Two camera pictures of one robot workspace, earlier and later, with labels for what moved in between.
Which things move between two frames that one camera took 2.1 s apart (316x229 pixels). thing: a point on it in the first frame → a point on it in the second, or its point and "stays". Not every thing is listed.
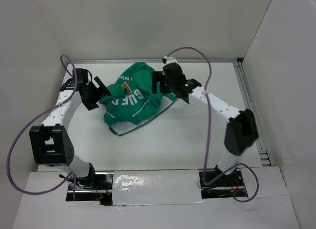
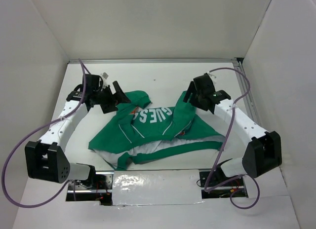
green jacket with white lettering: x=132 y=104 → x=133 y=133
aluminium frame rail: x=260 y=130 stays
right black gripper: x=160 y=76 → x=192 y=88
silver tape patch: x=156 y=187 stays
